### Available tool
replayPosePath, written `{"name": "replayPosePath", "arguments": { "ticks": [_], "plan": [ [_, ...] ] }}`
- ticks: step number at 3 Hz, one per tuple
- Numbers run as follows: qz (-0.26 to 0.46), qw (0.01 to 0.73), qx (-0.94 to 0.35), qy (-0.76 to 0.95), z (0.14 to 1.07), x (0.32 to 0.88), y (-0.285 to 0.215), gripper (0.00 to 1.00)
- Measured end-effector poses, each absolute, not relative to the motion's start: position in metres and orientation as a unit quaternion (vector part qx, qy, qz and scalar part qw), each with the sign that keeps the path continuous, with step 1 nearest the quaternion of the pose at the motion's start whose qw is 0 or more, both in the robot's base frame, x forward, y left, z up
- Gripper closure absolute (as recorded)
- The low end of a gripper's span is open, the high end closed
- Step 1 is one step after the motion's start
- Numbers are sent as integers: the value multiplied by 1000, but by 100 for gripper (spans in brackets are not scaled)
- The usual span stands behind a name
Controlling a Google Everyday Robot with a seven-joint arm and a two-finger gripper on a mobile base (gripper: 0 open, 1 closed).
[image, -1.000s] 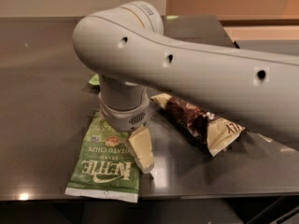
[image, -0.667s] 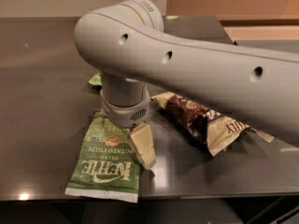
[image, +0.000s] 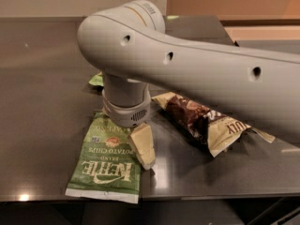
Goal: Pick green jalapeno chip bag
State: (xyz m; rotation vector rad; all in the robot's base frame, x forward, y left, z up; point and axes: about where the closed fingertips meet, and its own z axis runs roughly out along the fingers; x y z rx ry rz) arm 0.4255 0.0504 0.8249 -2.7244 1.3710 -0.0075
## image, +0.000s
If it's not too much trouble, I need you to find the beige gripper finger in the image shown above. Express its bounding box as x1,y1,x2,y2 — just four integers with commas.
128,123,156,170

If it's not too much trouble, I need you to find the green Kettle jalapeno chip bag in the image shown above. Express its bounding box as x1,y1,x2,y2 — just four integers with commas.
66,112,141,203

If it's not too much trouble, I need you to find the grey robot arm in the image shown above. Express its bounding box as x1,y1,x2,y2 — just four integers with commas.
77,0,300,144

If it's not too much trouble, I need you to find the green round-logo snack bag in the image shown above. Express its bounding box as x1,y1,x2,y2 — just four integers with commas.
88,72,103,86

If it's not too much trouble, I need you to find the brown and beige chip bag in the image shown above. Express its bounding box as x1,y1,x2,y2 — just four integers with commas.
152,92,275,158

